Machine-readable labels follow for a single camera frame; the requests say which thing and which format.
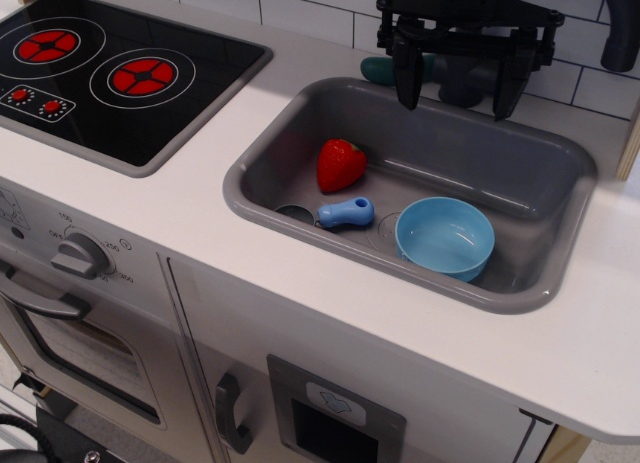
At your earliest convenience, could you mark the light blue plastic bowl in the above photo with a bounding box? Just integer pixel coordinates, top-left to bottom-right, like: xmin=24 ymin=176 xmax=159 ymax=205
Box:
xmin=395 ymin=197 xmax=495 ymax=282

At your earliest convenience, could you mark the black cable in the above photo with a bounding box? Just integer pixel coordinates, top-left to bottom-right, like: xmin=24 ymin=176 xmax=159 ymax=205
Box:
xmin=0 ymin=413 xmax=60 ymax=463

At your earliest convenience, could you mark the teal green toy vegetable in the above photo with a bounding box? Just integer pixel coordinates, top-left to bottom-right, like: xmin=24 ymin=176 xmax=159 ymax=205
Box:
xmin=360 ymin=54 xmax=436 ymax=87

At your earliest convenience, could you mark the grey plastic sink basin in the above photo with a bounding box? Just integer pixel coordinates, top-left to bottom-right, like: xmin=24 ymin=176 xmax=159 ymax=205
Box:
xmin=223 ymin=78 xmax=598 ymax=314

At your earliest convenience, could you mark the grey oven dial knob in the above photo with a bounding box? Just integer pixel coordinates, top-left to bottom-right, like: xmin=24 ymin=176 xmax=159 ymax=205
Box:
xmin=50 ymin=233 xmax=110 ymax=280

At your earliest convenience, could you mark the dark grey toy faucet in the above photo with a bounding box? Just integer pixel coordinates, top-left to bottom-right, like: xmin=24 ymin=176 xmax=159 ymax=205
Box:
xmin=432 ymin=0 xmax=640 ymax=110

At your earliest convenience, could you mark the grey oven door handle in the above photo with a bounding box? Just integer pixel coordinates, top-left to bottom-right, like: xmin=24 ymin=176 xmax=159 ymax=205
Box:
xmin=1 ymin=261 xmax=91 ymax=320

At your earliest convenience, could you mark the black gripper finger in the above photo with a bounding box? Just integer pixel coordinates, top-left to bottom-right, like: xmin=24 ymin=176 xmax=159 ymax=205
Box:
xmin=392 ymin=27 xmax=424 ymax=110
xmin=493 ymin=27 xmax=538 ymax=121

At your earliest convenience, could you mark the black toy stove top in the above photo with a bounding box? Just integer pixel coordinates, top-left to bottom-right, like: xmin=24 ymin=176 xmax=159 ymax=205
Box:
xmin=1 ymin=0 xmax=272 ymax=178

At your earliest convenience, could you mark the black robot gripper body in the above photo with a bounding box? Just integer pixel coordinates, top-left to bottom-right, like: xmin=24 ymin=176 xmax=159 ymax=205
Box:
xmin=376 ymin=0 xmax=565 ymax=72

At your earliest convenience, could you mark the red toy strawberry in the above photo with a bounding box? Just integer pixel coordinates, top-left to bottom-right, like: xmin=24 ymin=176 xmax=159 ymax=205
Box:
xmin=316 ymin=139 xmax=368 ymax=193

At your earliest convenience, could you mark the blue handled metal spoon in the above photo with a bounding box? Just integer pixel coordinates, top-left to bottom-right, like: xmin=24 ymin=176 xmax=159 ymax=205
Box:
xmin=276 ymin=197 xmax=375 ymax=228

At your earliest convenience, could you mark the grey cabinet door handle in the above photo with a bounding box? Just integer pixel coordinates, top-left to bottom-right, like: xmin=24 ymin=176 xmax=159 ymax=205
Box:
xmin=214 ymin=373 xmax=253 ymax=455

